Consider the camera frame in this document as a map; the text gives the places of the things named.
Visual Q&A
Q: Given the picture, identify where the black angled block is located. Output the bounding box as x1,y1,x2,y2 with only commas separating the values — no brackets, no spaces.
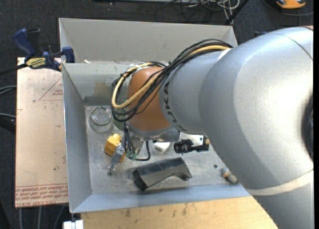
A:
132,157,193,192

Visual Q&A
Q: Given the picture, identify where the grey metal bin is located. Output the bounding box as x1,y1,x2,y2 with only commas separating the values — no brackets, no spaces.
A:
58,17,252,214

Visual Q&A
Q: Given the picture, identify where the black cylinder on white bracket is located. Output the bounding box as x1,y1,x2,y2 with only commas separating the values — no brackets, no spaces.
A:
154,133,210,154

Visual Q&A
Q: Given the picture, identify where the pale green cup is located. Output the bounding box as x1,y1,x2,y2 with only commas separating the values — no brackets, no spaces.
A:
113,113,128,131

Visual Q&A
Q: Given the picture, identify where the clear glass cup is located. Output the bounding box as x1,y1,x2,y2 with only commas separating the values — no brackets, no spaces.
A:
87,106,113,134

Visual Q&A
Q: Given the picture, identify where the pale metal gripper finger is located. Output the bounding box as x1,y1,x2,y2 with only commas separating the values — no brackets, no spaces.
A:
107,145,126,177

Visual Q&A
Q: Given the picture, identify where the yellow toy block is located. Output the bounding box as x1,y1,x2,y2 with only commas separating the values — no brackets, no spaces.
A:
104,133,126,163

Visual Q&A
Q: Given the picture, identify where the small grey and orange toy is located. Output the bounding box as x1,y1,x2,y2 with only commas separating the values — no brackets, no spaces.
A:
220,168,238,184

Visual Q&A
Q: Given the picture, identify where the brown cardboard board, red print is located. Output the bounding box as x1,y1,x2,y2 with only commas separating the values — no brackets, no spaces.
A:
14,57,69,209

